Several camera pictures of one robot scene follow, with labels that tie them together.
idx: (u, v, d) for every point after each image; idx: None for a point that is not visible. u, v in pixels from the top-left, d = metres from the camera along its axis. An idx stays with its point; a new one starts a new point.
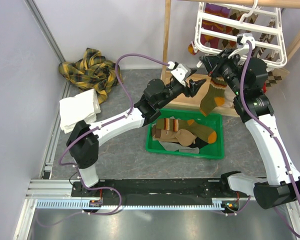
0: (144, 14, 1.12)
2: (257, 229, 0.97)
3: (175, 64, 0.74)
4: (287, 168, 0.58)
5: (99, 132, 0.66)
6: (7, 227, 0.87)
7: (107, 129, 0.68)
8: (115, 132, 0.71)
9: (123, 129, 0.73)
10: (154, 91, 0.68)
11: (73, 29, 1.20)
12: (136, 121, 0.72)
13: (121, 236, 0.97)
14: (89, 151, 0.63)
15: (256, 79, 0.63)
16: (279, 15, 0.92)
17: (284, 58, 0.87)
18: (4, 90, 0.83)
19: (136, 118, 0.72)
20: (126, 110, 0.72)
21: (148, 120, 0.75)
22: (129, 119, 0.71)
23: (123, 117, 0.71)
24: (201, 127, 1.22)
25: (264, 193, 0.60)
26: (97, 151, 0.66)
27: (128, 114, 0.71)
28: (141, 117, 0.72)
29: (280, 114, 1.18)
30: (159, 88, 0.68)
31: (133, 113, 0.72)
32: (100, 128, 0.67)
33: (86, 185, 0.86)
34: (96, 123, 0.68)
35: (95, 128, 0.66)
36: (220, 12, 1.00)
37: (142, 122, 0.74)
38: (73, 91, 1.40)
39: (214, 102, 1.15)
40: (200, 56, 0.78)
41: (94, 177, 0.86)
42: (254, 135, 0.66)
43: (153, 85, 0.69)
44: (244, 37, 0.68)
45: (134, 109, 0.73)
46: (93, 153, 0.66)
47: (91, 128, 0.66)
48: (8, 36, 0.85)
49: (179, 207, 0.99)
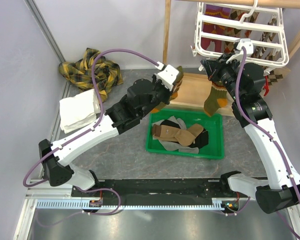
0: (144, 14, 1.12)
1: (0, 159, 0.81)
2: (257, 229, 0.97)
3: (164, 67, 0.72)
4: (288, 171, 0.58)
5: (60, 153, 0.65)
6: (6, 228, 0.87)
7: (69, 147, 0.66)
8: (82, 148, 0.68)
9: (91, 144, 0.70)
10: (139, 91, 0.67)
11: (73, 29, 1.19)
12: (105, 133, 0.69)
13: (121, 236, 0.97)
14: (53, 172, 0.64)
15: (254, 84, 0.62)
16: (280, 13, 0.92)
17: (286, 56, 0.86)
18: (4, 90, 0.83)
19: (104, 130, 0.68)
20: (94, 122, 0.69)
21: (124, 127, 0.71)
22: (97, 132, 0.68)
23: (90, 130, 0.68)
24: (196, 128, 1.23)
25: (266, 198, 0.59)
26: (63, 171, 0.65)
27: (95, 127, 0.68)
28: (113, 125, 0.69)
29: (280, 115, 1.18)
30: (146, 89, 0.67)
31: (102, 124, 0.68)
32: (61, 148, 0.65)
33: (82, 189, 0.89)
34: (58, 143, 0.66)
35: (56, 149, 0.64)
36: (221, 11, 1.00)
37: (117, 130, 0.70)
38: (73, 91, 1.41)
39: (218, 104, 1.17)
40: (201, 60, 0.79)
41: (87, 180, 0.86)
42: (254, 139, 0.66)
43: (139, 84, 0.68)
44: (240, 43, 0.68)
45: (104, 118, 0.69)
46: (60, 173, 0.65)
47: (53, 148, 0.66)
48: (8, 36, 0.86)
49: (179, 207, 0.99)
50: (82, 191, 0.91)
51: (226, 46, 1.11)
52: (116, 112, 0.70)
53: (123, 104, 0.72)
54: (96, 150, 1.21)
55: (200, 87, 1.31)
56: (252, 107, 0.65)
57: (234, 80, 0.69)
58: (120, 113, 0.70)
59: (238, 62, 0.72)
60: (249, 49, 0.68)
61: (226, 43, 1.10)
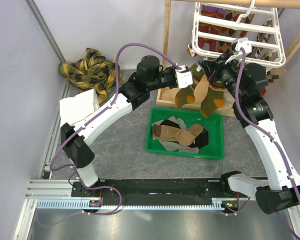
0: (144, 14, 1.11)
1: (0, 158, 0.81)
2: (257, 229, 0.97)
3: (186, 69, 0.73)
4: (289, 172, 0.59)
5: (84, 132, 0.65)
6: (7, 228, 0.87)
7: (92, 126, 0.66)
8: (102, 126, 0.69)
9: (109, 123, 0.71)
10: (149, 64, 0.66)
11: (73, 28, 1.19)
12: (122, 110, 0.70)
13: (121, 236, 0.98)
14: (81, 150, 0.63)
15: (256, 85, 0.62)
16: (276, 14, 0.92)
17: (283, 57, 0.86)
18: (3, 90, 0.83)
19: (121, 106, 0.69)
20: (110, 100, 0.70)
21: (137, 102, 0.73)
22: (114, 108, 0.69)
23: (107, 108, 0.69)
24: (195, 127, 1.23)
25: (267, 198, 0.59)
26: (90, 150, 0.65)
27: (112, 104, 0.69)
28: (128, 101, 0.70)
29: (280, 115, 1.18)
30: (156, 62, 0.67)
31: (118, 102, 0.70)
32: (84, 127, 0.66)
33: (86, 185, 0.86)
34: (79, 124, 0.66)
35: (79, 129, 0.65)
36: (216, 13, 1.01)
37: (131, 106, 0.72)
38: (73, 91, 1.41)
39: (215, 104, 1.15)
40: (199, 62, 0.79)
41: (92, 176, 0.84)
42: (254, 139, 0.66)
43: (148, 59, 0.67)
44: (238, 43, 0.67)
45: (119, 96, 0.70)
46: (88, 152, 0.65)
47: (75, 129, 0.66)
48: (8, 35, 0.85)
49: (179, 207, 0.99)
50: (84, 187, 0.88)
51: (220, 47, 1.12)
52: (127, 90, 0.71)
53: (132, 81, 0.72)
54: (96, 150, 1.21)
55: (199, 87, 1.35)
56: (253, 107, 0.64)
57: (235, 80, 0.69)
58: (132, 90, 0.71)
59: (237, 62, 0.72)
60: (247, 48, 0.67)
61: (220, 44, 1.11)
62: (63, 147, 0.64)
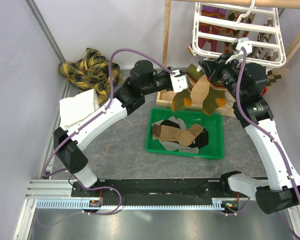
0: (144, 14, 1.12)
1: (0, 158, 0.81)
2: (257, 229, 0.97)
3: (180, 73, 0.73)
4: (289, 172, 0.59)
5: (77, 137, 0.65)
6: (7, 227, 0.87)
7: (85, 131, 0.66)
8: (96, 131, 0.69)
9: (104, 128, 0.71)
10: (143, 69, 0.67)
11: (73, 28, 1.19)
12: (116, 114, 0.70)
13: (121, 236, 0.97)
14: (74, 156, 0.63)
15: (256, 85, 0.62)
16: (276, 14, 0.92)
17: (283, 56, 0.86)
18: (4, 90, 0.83)
19: (116, 111, 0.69)
20: (105, 105, 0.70)
21: (132, 107, 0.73)
22: (108, 113, 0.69)
23: (101, 113, 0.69)
24: (195, 127, 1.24)
25: (266, 198, 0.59)
26: (83, 155, 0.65)
27: (106, 109, 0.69)
28: (123, 106, 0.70)
29: (280, 115, 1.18)
30: (149, 66, 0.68)
31: (112, 106, 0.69)
32: (78, 132, 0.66)
33: (86, 186, 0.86)
34: (73, 128, 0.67)
35: (73, 134, 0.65)
36: (217, 13, 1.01)
37: (126, 111, 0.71)
38: (73, 91, 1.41)
39: (216, 104, 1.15)
40: (200, 62, 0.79)
41: (91, 176, 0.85)
42: (254, 139, 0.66)
43: (141, 65, 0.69)
44: (239, 43, 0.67)
45: (113, 101, 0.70)
46: (81, 157, 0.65)
47: (69, 134, 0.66)
48: (8, 35, 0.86)
49: (179, 207, 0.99)
50: (83, 187, 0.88)
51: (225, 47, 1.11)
52: (122, 94, 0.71)
53: (127, 86, 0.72)
54: (96, 150, 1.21)
55: (199, 87, 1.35)
56: (253, 107, 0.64)
57: (235, 80, 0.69)
58: (126, 95, 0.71)
59: (237, 63, 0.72)
60: (248, 49, 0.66)
61: (225, 45, 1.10)
62: (56, 152, 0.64)
